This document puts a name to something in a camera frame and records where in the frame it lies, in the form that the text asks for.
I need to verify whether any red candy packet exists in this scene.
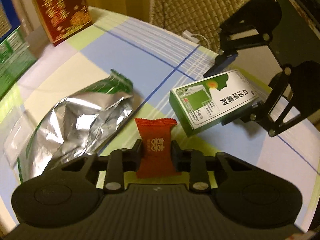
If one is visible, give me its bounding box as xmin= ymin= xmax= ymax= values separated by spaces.
xmin=135 ymin=118 xmax=181 ymax=179

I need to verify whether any green spray medicine box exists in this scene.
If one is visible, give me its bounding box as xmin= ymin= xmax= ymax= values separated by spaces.
xmin=169 ymin=70 xmax=258 ymax=137

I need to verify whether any silver foil tea bag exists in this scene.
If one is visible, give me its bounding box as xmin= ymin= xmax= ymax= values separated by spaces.
xmin=17 ymin=70 xmax=134 ymax=183

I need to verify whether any clear plastic lid tray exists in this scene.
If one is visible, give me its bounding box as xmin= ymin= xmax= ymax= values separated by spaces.
xmin=1 ymin=106 xmax=34 ymax=168

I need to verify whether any quilted brown chair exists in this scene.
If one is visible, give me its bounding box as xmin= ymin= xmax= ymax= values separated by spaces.
xmin=150 ymin=0 xmax=247 ymax=52

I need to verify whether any plaid tablecloth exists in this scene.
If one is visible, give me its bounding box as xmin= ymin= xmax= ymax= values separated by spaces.
xmin=1 ymin=8 xmax=319 ymax=230

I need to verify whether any green shrink-wrapped drink pack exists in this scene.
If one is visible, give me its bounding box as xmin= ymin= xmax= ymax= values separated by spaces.
xmin=0 ymin=27 xmax=37 ymax=99

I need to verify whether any red gift box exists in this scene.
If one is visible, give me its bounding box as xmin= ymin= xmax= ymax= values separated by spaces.
xmin=32 ymin=0 xmax=92 ymax=46

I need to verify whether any blue milk carton box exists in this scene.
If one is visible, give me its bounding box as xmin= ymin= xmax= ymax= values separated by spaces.
xmin=0 ymin=0 xmax=20 ymax=42

